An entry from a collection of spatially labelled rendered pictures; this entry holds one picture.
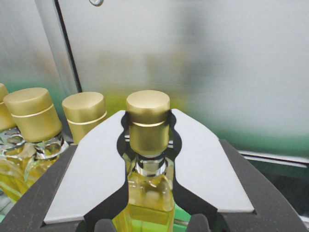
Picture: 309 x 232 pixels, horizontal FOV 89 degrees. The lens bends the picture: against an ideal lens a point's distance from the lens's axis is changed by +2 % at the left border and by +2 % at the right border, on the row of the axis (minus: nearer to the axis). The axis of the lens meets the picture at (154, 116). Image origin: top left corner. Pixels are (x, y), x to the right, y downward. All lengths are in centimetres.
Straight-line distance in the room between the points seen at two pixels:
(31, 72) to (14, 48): 5
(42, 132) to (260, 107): 28
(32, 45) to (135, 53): 22
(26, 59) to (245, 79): 41
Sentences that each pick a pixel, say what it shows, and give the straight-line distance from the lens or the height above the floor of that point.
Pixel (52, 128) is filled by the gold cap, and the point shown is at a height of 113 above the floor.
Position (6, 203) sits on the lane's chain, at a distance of 51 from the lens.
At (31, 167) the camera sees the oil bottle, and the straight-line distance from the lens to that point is 22.
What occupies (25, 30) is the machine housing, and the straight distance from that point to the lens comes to 40.
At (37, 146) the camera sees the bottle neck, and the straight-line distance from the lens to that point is 20.
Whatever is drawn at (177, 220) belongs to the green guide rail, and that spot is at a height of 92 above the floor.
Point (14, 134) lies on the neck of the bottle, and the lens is 24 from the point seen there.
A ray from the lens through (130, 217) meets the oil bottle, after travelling 20.
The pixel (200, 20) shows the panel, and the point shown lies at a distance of 23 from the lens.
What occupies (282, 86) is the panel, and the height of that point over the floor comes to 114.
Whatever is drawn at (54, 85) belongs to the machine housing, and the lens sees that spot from 41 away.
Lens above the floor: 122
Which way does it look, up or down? 31 degrees down
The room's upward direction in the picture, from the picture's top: straight up
